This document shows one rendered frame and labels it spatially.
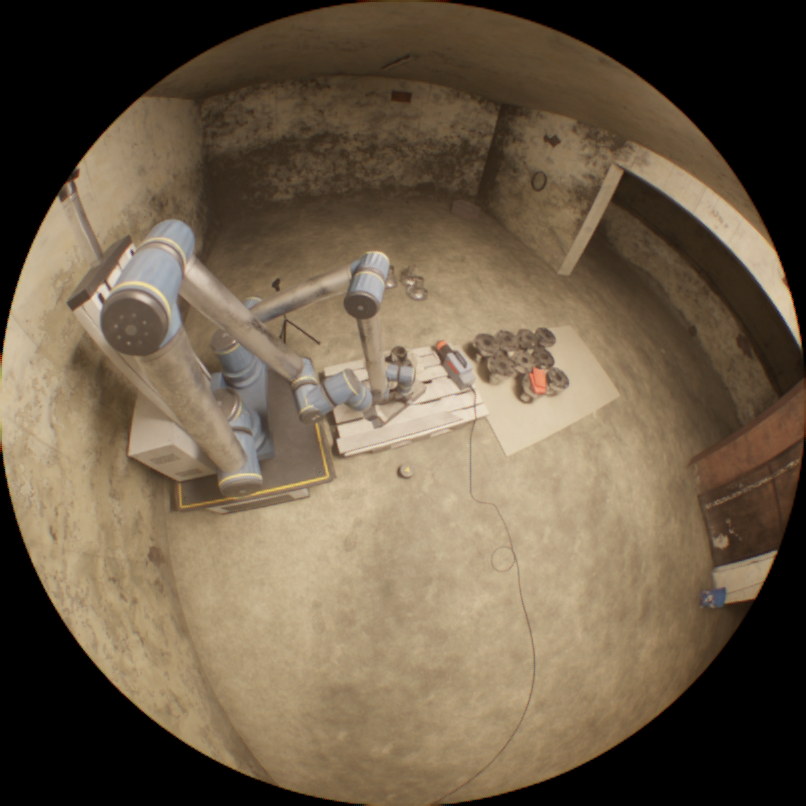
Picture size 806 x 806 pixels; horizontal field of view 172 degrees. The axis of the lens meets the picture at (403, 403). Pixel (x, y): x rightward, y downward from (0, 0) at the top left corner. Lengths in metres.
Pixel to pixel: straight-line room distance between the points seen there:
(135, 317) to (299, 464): 1.41
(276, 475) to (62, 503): 1.45
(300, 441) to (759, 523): 5.54
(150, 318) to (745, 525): 5.40
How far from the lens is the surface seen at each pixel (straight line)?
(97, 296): 1.09
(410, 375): 1.71
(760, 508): 4.87
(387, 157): 6.37
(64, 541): 1.92
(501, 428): 2.41
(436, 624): 2.11
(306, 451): 1.75
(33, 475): 1.87
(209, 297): 0.79
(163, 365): 0.63
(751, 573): 5.36
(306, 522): 2.02
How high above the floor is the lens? 1.96
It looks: 60 degrees down
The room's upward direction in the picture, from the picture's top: 13 degrees clockwise
